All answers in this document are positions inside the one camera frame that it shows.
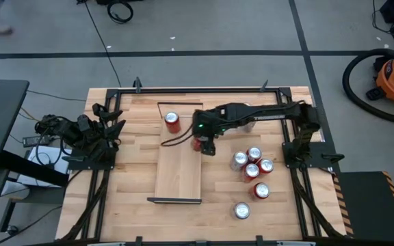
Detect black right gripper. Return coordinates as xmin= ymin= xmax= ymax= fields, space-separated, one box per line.
xmin=192 ymin=107 xmax=225 ymax=157

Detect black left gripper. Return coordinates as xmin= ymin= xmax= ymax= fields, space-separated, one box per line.
xmin=83 ymin=102 xmax=127 ymax=144

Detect red Coca-Cola can black script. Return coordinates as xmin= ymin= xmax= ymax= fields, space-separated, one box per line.
xmin=189 ymin=135 xmax=204 ymax=152

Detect silver Diet Coke can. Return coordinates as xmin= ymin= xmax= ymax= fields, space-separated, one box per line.
xmin=233 ymin=201 xmax=252 ymax=220
xmin=230 ymin=150 xmax=249 ymax=172

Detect red Coca-Cola Star Wars can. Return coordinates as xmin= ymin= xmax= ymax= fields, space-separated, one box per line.
xmin=163 ymin=111 xmax=182 ymax=135

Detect red Fanta strawberry can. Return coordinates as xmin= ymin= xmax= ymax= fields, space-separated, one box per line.
xmin=257 ymin=157 xmax=275 ymax=175
xmin=251 ymin=182 xmax=272 ymax=201
xmin=243 ymin=163 xmax=261 ymax=184
xmin=246 ymin=146 xmax=263 ymax=163

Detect white flat box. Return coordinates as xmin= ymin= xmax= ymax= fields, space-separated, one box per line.
xmin=17 ymin=145 xmax=73 ymax=187

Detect black power adapter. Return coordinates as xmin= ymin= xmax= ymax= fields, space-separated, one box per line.
xmin=22 ymin=135 xmax=51 ymax=148

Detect black floor box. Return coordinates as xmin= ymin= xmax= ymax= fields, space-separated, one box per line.
xmin=96 ymin=0 xmax=145 ymax=5

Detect black platform hazard-striped edges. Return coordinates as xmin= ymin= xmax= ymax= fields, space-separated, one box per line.
xmin=332 ymin=170 xmax=394 ymax=244

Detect wooden shelf black metal frame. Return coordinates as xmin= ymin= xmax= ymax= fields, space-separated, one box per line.
xmin=146 ymin=101 xmax=205 ymax=205

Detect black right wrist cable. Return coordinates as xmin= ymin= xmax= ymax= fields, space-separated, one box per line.
xmin=161 ymin=123 xmax=195 ymax=148

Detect black aluminium table frame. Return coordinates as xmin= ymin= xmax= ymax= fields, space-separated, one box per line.
xmin=60 ymin=77 xmax=347 ymax=246

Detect long black hanging cable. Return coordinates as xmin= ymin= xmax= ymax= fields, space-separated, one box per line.
xmin=77 ymin=0 xmax=122 ymax=88

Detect coiled black cable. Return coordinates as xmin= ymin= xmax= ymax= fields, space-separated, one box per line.
xmin=106 ymin=0 xmax=135 ymax=25

